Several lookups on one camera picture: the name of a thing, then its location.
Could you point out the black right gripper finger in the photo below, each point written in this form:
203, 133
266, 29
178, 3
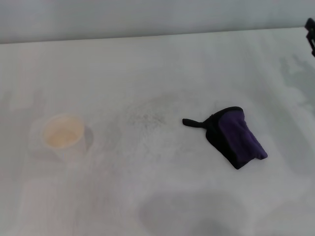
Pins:
311, 32

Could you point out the purple rag with black trim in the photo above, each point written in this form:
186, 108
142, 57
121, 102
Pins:
238, 135

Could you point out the white paper cup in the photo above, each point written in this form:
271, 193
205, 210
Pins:
62, 134

